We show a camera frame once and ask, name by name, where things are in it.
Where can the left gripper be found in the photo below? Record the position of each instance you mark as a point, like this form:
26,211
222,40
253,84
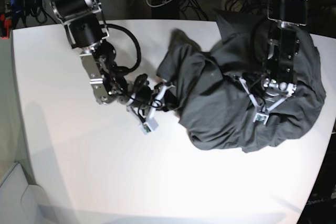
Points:
272,90

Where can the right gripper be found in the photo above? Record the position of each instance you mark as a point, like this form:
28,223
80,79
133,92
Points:
121,93

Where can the dark grey t-shirt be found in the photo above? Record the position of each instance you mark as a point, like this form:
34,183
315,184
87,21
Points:
212,104

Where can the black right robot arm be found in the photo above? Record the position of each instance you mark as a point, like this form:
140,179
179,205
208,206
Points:
86,29

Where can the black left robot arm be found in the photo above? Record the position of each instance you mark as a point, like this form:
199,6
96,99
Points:
277,77

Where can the red clamp tool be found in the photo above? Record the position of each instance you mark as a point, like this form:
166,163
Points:
6,25

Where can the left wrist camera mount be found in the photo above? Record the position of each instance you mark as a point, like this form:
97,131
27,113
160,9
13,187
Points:
262,109

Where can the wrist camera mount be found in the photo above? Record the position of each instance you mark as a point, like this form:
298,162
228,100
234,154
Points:
144,110
262,109

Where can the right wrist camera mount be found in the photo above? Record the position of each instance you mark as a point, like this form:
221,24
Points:
144,110

